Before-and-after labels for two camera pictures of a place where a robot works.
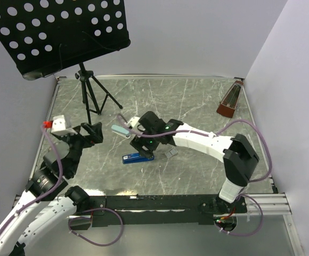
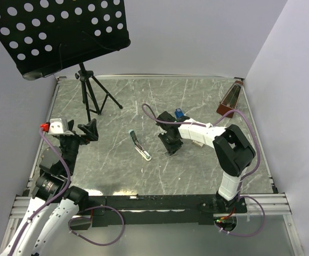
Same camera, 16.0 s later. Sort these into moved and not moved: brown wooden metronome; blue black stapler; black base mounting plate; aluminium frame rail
Moved: blue black stapler
Not moved: black base mounting plate; aluminium frame rail; brown wooden metronome
